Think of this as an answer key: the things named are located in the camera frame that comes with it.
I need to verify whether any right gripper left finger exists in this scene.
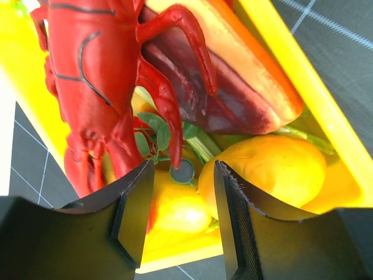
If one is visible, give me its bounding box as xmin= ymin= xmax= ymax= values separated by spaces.
xmin=1 ymin=160 xmax=154 ymax=279

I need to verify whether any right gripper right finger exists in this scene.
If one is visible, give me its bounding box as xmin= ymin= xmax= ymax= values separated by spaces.
xmin=213 ymin=160 xmax=372 ymax=279

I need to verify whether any toy small orange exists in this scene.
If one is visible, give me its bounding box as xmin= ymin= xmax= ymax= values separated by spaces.
xmin=147 ymin=170 xmax=213 ymax=233

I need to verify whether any yellow plastic tray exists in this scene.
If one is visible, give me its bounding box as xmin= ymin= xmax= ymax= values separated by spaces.
xmin=0 ymin=0 xmax=373 ymax=275

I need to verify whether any toy orange fruit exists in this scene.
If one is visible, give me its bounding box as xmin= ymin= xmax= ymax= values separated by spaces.
xmin=198 ymin=134 xmax=326 ymax=219

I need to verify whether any small green toy sprig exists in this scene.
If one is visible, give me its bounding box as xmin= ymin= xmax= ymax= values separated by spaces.
xmin=133 ymin=111 xmax=202 ymax=186

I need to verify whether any toy dark red meat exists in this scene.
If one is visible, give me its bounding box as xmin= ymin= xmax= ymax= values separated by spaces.
xmin=138 ymin=5 xmax=280 ymax=135

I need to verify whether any toy red lobster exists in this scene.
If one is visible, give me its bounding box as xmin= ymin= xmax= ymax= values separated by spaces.
xmin=30 ymin=1 xmax=218 ymax=197

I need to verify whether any black grid mat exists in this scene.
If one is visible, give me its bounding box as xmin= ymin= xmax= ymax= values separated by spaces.
xmin=9 ymin=1 xmax=372 ymax=279

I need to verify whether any toy pink sausage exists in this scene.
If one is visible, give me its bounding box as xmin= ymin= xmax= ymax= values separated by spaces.
xmin=145 ymin=0 xmax=305 ymax=134

